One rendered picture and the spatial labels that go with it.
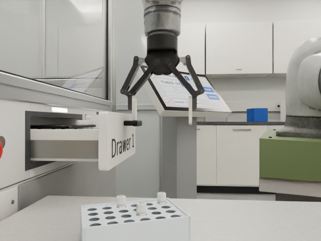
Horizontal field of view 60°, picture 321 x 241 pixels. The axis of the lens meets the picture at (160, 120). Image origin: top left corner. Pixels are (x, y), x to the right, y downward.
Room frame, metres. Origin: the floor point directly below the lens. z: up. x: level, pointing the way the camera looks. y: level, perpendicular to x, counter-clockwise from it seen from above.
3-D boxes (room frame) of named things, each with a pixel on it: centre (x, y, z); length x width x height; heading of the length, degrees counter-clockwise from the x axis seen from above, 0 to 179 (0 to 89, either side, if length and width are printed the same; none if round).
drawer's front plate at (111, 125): (0.65, 0.09, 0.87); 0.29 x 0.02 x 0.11; 175
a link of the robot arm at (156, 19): (0.68, 0.00, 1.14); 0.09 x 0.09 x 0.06
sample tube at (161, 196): (0.39, 0.00, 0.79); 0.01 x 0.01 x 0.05
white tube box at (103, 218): (0.35, 0.04, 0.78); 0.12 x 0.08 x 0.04; 107
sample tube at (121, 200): (0.37, 0.05, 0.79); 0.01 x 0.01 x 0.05
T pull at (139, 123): (0.65, 0.07, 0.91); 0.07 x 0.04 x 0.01; 175
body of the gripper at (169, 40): (0.68, 0.00, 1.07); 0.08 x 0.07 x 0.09; 85
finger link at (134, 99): (0.68, 0.06, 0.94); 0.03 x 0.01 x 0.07; 175
